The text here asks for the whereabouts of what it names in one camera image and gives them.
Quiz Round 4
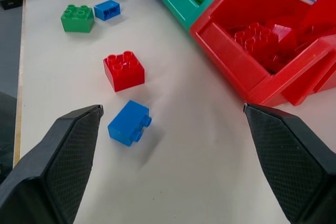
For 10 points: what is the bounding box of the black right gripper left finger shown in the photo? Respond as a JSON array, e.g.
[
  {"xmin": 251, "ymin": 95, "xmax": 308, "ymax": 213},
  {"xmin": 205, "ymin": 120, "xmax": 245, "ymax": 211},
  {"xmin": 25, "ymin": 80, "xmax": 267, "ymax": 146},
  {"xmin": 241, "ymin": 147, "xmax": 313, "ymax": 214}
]
[{"xmin": 0, "ymin": 104, "xmax": 104, "ymax": 224}]

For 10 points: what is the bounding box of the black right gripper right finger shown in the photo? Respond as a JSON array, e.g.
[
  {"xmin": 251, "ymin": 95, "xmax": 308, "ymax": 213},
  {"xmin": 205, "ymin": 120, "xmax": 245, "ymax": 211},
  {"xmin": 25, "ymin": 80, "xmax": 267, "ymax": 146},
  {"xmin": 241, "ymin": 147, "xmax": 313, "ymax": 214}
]
[{"xmin": 243, "ymin": 103, "xmax": 336, "ymax": 224}]

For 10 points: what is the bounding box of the blue plastic building brick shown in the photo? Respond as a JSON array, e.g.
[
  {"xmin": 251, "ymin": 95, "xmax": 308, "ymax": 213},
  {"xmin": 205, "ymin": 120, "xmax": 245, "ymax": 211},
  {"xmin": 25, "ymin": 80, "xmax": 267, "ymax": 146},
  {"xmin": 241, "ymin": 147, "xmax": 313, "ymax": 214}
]
[
  {"xmin": 93, "ymin": 0, "xmax": 121, "ymax": 22},
  {"xmin": 107, "ymin": 99, "xmax": 153, "ymax": 147}
]

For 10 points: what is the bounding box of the red plastic storage bin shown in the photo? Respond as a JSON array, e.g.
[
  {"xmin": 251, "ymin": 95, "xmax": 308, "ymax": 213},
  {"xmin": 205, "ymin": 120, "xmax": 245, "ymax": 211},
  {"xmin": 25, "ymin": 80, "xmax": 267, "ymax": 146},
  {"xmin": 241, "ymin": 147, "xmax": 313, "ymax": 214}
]
[{"xmin": 189, "ymin": 0, "xmax": 336, "ymax": 107}]

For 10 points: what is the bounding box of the red plastic building brick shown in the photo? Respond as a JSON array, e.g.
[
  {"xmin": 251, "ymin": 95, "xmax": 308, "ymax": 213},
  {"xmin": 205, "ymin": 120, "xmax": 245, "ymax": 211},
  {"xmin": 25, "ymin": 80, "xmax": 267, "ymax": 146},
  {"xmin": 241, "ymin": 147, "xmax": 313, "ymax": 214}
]
[
  {"xmin": 102, "ymin": 50, "xmax": 146, "ymax": 93},
  {"xmin": 233, "ymin": 22, "xmax": 279, "ymax": 59}
]

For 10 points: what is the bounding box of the green plastic building brick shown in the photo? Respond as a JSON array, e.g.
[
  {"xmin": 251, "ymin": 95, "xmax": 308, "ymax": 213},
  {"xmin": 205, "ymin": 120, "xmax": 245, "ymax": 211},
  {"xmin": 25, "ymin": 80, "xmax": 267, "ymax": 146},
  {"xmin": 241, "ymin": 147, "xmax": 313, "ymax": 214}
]
[{"xmin": 60, "ymin": 4, "xmax": 95, "ymax": 33}]

